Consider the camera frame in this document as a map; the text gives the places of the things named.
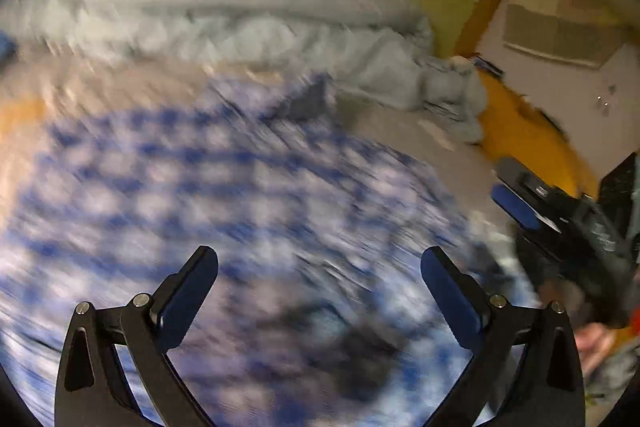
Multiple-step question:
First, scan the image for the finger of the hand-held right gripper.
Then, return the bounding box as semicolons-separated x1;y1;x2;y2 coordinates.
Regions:
491;184;543;230
495;157;551;200

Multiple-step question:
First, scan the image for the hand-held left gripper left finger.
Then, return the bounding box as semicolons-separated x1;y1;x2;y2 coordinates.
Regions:
54;245;219;427

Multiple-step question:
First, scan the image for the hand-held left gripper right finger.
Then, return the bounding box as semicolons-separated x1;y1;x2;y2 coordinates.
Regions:
420;247;586;427

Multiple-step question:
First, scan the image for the blue plaid shirt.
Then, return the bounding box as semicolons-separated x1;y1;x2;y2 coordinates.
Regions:
0;74;541;427

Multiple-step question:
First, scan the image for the person's right forearm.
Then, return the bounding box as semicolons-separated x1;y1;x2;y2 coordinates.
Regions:
582;337;638;408

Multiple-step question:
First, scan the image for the person's right hand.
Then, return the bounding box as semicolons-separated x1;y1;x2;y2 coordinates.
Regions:
575;322;618;375

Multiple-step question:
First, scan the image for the black folded jacket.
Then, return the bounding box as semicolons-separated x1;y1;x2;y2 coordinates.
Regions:
597;154;640;253

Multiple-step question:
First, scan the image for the small blue ledge item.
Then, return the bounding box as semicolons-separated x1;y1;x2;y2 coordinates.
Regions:
470;53;506;76

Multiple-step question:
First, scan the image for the patchwork flower curtain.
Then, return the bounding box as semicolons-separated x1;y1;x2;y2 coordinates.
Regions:
502;2;623;70

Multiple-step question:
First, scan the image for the grey duvet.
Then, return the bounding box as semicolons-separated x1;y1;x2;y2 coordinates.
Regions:
0;0;488;145

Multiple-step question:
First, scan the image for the wooden bed frame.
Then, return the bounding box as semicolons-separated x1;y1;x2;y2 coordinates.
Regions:
440;0;601;202

